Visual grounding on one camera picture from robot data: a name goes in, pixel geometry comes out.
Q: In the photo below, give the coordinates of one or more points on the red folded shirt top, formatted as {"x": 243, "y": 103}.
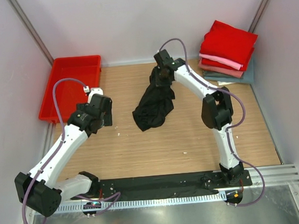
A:
{"x": 229, "y": 42}

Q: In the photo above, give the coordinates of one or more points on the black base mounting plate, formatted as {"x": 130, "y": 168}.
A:
{"x": 169, "y": 186}

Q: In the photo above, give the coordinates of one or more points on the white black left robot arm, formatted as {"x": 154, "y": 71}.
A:
{"x": 39, "y": 189}

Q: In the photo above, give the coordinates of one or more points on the grey green folded shirt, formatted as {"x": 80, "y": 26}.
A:
{"x": 247, "y": 77}

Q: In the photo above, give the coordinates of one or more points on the red folded shirt lower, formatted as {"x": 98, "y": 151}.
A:
{"x": 208, "y": 62}

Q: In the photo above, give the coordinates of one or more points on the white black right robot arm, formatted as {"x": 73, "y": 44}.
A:
{"x": 216, "y": 113}

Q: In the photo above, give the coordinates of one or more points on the slotted aluminium rail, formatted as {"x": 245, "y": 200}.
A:
{"x": 84, "y": 206}

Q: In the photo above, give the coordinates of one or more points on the red plastic bin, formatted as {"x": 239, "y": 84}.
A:
{"x": 68, "y": 93}

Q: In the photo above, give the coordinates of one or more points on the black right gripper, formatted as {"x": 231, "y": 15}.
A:
{"x": 159, "y": 83}

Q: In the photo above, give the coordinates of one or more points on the red folded shirt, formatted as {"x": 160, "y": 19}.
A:
{"x": 229, "y": 42}
{"x": 208, "y": 62}

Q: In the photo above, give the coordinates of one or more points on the pink folded shirt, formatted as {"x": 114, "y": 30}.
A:
{"x": 222, "y": 60}

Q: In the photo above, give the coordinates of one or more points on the black t shirt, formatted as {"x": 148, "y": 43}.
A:
{"x": 155, "y": 104}

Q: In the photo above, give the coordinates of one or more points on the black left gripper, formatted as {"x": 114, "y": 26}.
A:
{"x": 107, "y": 117}

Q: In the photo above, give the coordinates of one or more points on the white folded shirt bottom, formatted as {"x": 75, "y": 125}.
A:
{"x": 220, "y": 83}

